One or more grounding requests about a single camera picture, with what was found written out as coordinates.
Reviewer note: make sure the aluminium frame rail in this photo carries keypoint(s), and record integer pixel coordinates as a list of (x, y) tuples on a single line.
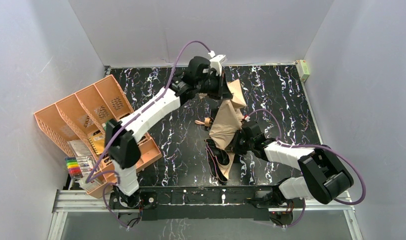
[(67, 201)]

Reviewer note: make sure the small white red box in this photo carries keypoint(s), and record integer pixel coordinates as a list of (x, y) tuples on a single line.
[(89, 186)]

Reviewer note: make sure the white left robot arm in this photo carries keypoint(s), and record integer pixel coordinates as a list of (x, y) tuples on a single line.
[(123, 136)]

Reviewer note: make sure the white green box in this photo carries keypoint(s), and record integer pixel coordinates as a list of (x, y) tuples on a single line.
[(303, 70)]

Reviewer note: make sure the yellow spiral notebook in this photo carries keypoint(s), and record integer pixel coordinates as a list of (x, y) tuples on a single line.
[(97, 142)]

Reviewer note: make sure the beige and black folding umbrella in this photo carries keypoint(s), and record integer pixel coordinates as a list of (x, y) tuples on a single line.
[(222, 128)]

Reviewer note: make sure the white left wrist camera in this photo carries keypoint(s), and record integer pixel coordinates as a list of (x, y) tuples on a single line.
[(216, 62)]

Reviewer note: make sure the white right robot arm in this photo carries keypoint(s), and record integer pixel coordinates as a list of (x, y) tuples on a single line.
[(323, 175)]

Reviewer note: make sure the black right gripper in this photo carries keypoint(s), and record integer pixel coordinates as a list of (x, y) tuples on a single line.
[(238, 142)]

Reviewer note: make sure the orange plastic desk organizer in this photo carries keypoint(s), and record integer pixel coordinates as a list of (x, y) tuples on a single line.
[(70, 121)]

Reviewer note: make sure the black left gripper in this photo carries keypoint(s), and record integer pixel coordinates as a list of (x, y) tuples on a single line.
[(222, 88)]

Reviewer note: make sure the coloured marker set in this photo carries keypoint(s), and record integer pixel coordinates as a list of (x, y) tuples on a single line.
[(79, 167)]

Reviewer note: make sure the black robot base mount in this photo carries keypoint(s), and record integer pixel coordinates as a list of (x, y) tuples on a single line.
[(259, 203)]

